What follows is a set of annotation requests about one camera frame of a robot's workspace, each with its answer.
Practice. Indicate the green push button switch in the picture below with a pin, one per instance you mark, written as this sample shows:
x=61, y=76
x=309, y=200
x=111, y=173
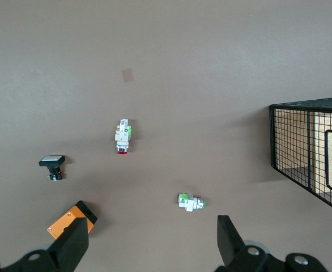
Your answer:
x=190, y=201

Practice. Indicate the small clear tape patch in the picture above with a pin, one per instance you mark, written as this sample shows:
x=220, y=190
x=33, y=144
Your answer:
x=127, y=75

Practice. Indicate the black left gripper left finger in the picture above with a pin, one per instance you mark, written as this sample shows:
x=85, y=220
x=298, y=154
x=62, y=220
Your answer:
x=69, y=246

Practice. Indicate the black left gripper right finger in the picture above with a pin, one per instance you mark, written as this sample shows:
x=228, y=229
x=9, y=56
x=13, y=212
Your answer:
x=231, y=243

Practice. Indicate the black square white-top push button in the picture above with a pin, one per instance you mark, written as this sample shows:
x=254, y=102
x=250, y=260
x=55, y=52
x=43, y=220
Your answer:
x=52, y=160

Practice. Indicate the red push button switch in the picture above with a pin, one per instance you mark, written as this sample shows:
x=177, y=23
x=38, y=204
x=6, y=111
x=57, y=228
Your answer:
x=123, y=136

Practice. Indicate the orange button enclosure box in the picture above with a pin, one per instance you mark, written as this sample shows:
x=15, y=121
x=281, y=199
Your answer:
x=65, y=219

